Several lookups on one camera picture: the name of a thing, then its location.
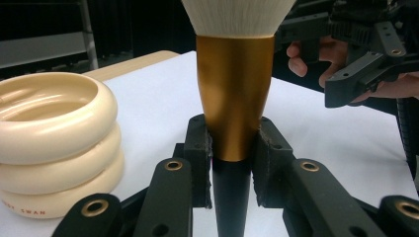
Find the white board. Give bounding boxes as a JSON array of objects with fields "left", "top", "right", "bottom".
[{"left": 0, "top": 50, "right": 419, "bottom": 237}]

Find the wooden table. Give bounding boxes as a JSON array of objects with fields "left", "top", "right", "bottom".
[{"left": 83, "top": 49, "right": 181, "bottom": 83}]

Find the makeup brush with gold ferrule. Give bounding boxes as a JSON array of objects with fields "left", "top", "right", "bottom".
[{"left": 180, "top": 0, "right": 297, "bottom": 237}]

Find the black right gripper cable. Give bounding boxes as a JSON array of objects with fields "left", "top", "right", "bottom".
[{"left": 395, "top": 96, "right": 419, "bottom": 196}]

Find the grey metal desk frame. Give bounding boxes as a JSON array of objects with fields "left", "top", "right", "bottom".
[{"left": 0, "top": 0, "right": 101, "bottom": 71}]

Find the cream ringed brush holder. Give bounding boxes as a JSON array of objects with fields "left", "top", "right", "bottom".
[{"left": 0, "top": 71, "right": 126, "bottom": 220}]

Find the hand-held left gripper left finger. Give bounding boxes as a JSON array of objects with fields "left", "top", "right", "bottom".
[{"left": 172, "top": 114, "right": 213, "bottom": 209}]

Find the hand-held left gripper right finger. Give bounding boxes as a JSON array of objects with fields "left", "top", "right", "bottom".
[{"left": 251, "top": 116, "right": 296, "bottom": 209}]

